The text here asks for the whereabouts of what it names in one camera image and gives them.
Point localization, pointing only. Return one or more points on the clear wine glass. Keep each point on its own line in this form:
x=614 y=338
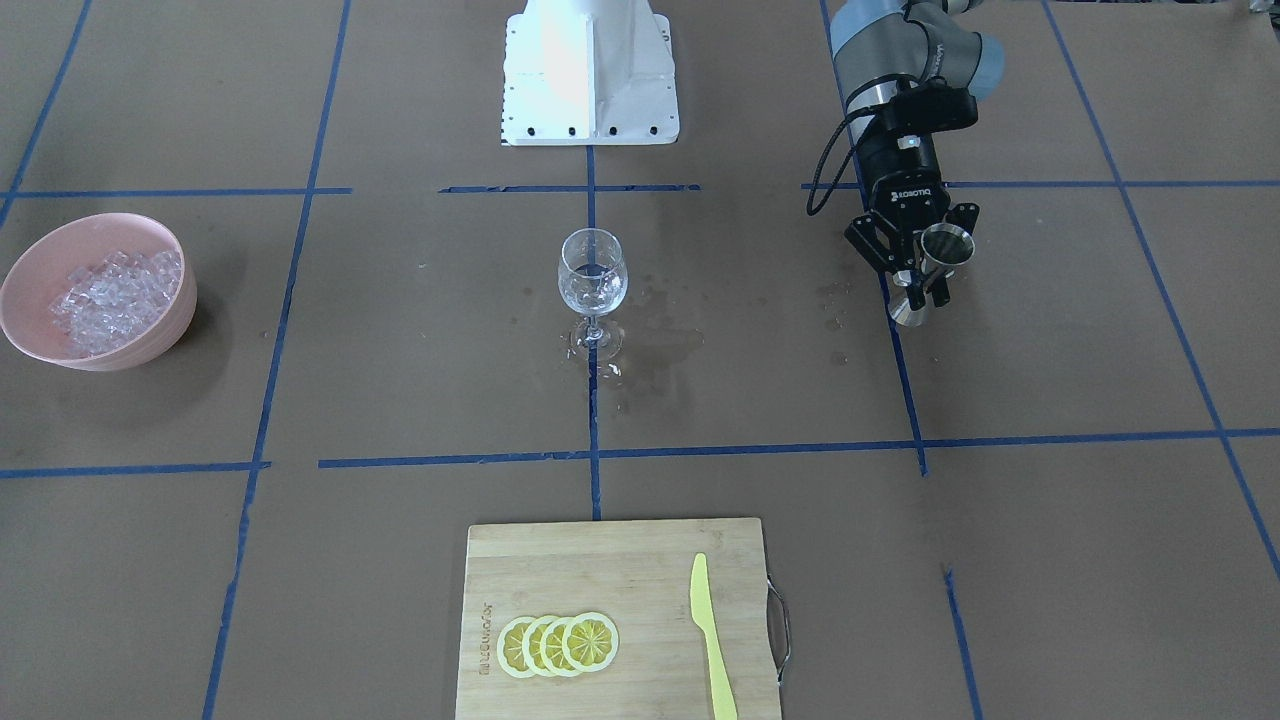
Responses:
x=592 y=278

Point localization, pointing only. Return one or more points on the yellow plastic knife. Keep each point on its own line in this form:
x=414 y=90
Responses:
x=702 y=613

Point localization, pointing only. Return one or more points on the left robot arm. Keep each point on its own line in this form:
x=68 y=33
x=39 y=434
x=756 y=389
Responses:
x=908 y=72

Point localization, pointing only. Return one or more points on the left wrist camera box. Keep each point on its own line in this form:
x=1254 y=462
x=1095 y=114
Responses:
x=927 y=109

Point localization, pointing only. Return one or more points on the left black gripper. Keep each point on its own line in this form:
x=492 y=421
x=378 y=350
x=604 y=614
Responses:
x=903 y=172

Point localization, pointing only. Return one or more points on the pile of ice cubes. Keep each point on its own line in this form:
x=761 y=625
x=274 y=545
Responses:
x=111 y=303

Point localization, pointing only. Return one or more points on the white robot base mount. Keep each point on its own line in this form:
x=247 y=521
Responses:
x=589 y=73

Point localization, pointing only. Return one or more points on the pink bowl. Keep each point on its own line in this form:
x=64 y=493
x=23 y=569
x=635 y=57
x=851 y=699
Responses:
x=40 y=275

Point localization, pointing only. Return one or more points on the lemon slice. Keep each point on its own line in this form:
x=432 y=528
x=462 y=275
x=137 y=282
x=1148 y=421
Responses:
x=590 y=642
x=511 y=656
x=551 y=647
x=531 y=645

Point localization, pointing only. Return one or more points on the steel double jigger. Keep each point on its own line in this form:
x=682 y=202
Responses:
x=936 y=252

